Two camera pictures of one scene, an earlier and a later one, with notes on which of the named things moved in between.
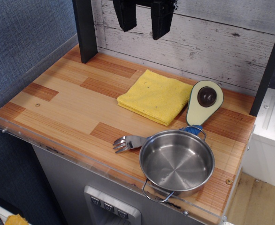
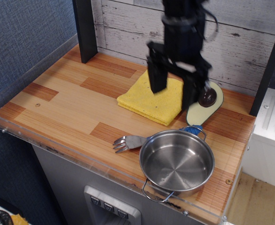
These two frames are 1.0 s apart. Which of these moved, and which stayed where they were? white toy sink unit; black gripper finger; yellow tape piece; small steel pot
Moved: black gripper finger
Stayed: yellow tape piece; white toy sink unit; small steel pot
